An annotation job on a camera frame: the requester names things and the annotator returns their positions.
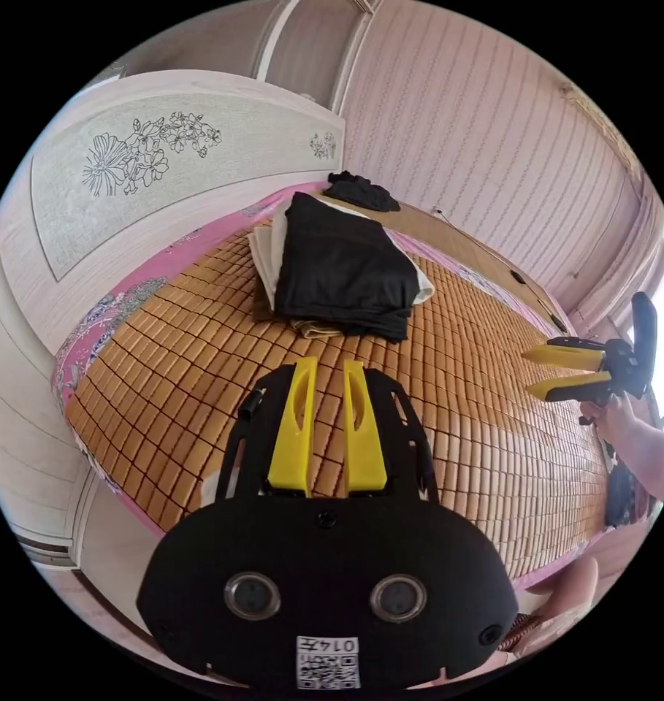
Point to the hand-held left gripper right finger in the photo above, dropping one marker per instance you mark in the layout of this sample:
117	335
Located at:
364	443

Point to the white headboard with flower drawing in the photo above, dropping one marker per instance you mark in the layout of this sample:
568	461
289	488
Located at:
200	164

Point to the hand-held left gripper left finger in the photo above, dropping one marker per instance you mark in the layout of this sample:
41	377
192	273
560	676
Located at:
292	438

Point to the white wooden cupboard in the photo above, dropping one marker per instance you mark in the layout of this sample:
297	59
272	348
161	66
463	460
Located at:
25	427

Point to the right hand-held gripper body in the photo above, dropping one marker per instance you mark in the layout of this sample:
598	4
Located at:
621	358

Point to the person's right hand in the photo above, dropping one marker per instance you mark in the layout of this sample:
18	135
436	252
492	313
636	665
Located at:
611	420

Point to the black short sleeve shirt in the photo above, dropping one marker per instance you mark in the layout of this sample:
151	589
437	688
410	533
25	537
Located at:
364	193

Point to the person's body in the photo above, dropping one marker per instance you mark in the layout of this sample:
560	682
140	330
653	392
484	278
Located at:
624	495

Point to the person's left forearm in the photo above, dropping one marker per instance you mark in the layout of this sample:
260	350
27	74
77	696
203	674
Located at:
567	599

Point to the bed with woven mat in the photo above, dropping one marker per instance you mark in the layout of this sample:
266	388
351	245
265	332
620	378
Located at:
474	416

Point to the pile of clothes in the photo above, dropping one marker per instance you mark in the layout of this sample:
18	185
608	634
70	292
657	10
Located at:
337	274

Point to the person's right forearm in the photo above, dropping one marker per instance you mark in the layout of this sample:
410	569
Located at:
652	457

